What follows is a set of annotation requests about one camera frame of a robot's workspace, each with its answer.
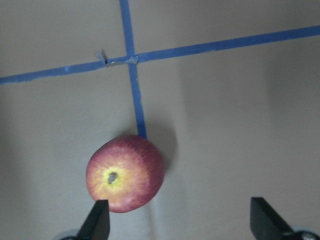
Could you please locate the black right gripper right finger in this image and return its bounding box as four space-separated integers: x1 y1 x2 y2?
250 197 303 240

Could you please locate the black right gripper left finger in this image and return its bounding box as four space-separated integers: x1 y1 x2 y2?
77 199 110 240

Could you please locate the red yellow apple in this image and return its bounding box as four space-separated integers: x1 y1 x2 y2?
86 135 165 213

